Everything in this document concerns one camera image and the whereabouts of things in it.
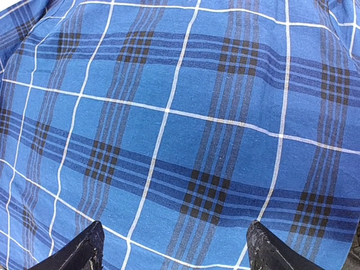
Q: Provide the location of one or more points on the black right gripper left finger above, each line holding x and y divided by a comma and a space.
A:
85, 251

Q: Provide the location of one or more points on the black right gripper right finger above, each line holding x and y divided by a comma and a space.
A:
267, 252

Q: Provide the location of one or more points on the blue plaid long sleeve shirt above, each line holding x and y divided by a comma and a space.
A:
176, 124

